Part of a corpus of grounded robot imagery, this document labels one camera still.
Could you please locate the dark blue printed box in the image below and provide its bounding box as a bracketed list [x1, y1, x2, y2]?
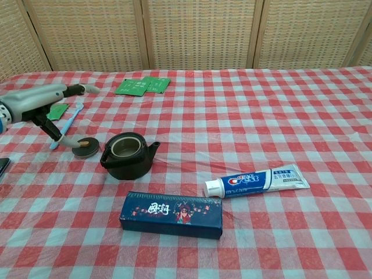
[119, 191, 224, 240]

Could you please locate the light blue toothbrush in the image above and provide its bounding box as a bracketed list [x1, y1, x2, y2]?
[49, 97, 85, 150]

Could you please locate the blue white toothpaste tube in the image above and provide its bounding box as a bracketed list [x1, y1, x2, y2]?
[204, 163, 311, 198]

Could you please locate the green tea packet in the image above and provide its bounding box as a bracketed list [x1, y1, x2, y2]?
[142, 76, 171, 94]
[46, 104, 69, 121]
[113, 78, 152, 96]

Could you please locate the black teapot lid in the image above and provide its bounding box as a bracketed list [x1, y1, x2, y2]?
[71, 137, 99, 160]

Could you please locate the woven bamboo folding screen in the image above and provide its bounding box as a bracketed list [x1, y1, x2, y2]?
[0, 0, 372, 84]

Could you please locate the red white checkered tablecloth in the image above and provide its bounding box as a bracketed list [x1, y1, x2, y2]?
[0, 66, 372, 279]

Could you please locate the black teapot with handle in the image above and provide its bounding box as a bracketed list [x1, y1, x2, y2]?
[100, 132, 161, 181]

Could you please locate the robot left five-finger hand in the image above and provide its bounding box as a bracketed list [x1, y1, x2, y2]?
[0, 83, 101, 148]

